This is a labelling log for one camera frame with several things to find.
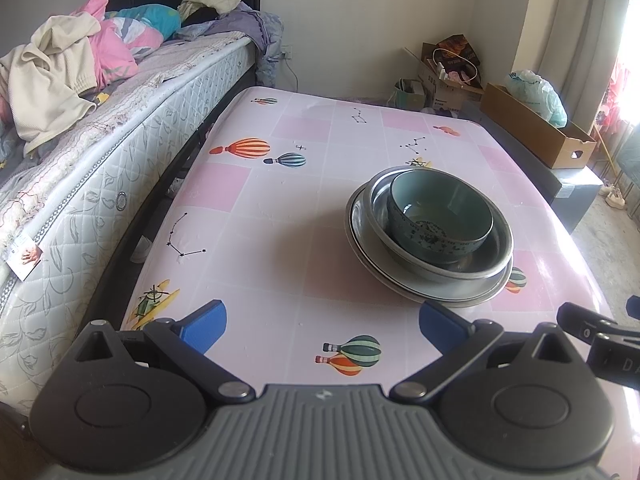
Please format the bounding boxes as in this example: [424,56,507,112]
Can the beige curtain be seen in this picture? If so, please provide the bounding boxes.
[512,0,640,107]

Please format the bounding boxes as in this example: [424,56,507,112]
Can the grey carton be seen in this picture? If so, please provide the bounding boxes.
[470,115,604,234]

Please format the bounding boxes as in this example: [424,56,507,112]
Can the deep steel bowl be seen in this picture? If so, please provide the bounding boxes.
[366,166,515,281]

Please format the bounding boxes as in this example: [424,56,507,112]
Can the brown gift bag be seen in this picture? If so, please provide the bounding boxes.
[434,34,483,84]

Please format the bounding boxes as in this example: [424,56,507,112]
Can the open cardboard box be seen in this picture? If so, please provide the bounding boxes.
[404,42,487,114]

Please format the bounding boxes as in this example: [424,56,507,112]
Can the white floral plate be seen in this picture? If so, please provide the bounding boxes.
[350,240,514,310]

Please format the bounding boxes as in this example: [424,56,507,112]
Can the metal clothes rack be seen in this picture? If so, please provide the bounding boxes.
[614,132,640,187]

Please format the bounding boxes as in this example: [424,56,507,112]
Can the pink blanket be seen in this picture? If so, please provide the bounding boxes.
[79,0,142,92]

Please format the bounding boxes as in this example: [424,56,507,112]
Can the wide shallow steel dish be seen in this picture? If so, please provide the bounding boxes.
[346,179,515,302]

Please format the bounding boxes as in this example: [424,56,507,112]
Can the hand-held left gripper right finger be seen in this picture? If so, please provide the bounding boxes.
[389,300,572,405]

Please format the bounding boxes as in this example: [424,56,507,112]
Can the cream hooded garment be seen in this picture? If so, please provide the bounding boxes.
[0,12,102,157]

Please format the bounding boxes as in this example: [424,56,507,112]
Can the teal ceramic bowl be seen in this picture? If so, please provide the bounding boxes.
[387,169,495,265]

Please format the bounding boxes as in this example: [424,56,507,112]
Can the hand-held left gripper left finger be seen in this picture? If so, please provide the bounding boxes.
[75,299,257,407]

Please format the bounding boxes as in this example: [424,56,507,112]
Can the red floral cloth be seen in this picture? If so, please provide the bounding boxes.
[597,57,634,134]

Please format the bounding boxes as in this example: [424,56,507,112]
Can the white quilted mattress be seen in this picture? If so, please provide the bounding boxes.
[0,30,259,412]

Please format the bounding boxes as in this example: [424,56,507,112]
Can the yellow stick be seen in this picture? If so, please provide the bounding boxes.
[597,130,617,164]

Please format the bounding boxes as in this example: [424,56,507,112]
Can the green white plastic bag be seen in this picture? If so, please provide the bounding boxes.
[505,69,569,129]

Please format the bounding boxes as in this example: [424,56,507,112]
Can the mattress label tag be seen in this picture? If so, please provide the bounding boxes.
[5,236,44,280]

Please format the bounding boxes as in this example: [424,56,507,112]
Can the cream folded cloth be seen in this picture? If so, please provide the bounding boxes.
[177,0,242,22]

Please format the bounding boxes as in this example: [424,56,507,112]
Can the long brown cardboard box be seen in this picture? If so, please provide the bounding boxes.
[480,82,599,170]

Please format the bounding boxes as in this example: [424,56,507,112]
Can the teal printed quilt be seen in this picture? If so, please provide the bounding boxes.
[102,4,183,42]

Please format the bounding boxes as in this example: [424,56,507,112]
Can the pink printed tablecloth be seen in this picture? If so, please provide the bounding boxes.
[119,86,628,480]

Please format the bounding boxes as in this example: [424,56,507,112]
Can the green bin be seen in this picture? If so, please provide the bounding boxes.
[393,78,427,110]

